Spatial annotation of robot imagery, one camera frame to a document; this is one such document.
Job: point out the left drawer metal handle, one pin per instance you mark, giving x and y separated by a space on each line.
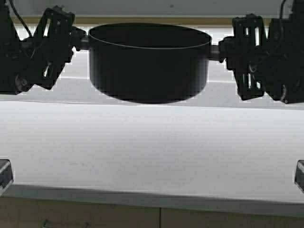
51 224

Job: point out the right metal frame bracket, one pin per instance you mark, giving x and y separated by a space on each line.
299 175

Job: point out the lower right drawer front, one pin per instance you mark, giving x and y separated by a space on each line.
179 218

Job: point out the black two-handled cooking pot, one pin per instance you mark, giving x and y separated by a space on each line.
147 63

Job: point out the metal frame bracket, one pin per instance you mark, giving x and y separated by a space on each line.
299 175
6 175

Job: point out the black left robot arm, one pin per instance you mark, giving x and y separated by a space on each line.
12 49

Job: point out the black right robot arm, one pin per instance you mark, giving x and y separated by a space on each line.
267 63

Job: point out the left metal frame bracket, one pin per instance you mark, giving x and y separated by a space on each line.
6 175

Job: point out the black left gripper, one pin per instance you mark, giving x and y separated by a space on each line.
49 50

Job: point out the upper cabinet wooden shelf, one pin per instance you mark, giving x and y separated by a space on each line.
200 21

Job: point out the lower left drawer front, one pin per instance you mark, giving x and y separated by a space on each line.
30 213

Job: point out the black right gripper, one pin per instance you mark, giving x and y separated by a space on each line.
244 54

